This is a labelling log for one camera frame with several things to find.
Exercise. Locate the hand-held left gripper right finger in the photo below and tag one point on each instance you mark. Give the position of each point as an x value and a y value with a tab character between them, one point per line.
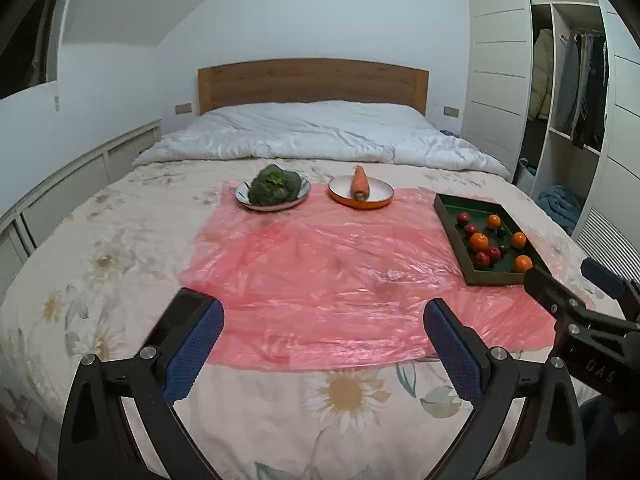
455	355

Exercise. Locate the white wardrobe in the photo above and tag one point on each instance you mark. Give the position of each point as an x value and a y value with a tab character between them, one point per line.
495	50

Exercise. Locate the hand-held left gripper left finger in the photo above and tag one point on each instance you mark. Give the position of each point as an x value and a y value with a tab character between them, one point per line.
192	360

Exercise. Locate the white bag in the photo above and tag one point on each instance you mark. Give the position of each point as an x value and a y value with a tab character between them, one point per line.
525	175

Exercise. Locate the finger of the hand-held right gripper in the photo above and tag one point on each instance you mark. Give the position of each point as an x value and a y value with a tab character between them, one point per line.
545	287
605	276

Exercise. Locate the pink plastic sheet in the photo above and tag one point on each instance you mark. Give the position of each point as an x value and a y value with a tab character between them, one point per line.
325	285

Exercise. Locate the blue blanket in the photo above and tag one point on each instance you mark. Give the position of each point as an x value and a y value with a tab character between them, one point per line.
560	207

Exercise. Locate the wall switch panel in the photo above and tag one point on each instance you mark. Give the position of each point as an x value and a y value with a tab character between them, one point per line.
451	110
184	108

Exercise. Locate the dark hanging clothes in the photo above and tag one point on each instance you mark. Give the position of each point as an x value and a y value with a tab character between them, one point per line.
585	85

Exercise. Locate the orange rimmed white plate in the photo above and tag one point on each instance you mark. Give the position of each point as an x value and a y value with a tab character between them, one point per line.
382	191

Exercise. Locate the white vent grille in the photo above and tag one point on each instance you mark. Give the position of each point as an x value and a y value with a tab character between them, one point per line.
607	237

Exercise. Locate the green rectangular tray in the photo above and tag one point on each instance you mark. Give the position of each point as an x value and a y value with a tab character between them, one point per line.
450	210

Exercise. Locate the white duvet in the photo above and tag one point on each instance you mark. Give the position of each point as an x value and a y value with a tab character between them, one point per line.
310	130

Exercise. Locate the light green hanging jacket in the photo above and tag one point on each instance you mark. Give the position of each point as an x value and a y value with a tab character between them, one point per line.
542	75

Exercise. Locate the wooden headboard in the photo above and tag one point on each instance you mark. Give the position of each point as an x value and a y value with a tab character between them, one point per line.
310	82

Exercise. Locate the carrot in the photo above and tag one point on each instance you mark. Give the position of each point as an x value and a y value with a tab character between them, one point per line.
360	182

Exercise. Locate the dark window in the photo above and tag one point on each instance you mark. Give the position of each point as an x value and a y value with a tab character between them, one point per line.
30	25

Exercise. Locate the leafy green vegetable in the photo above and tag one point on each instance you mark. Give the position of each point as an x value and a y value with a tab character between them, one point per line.
274	185

